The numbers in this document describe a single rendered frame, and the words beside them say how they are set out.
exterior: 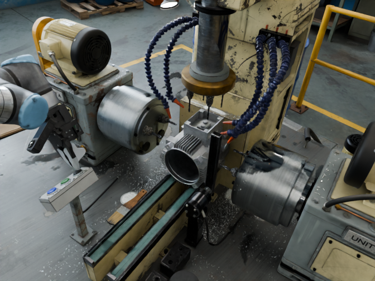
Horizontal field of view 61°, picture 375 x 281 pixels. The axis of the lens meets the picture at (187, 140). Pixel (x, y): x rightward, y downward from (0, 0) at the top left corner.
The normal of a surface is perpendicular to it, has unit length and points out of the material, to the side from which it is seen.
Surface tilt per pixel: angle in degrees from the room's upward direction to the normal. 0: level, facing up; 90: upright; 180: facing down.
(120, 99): 24
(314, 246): 89
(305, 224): 89
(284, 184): 43
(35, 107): 93
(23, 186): 0
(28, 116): 93
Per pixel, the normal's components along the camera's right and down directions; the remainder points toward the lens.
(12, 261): 0.05, -0.77
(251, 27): -0.55, 0.51
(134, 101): -0.11, -0.59
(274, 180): -0.34, -0.22
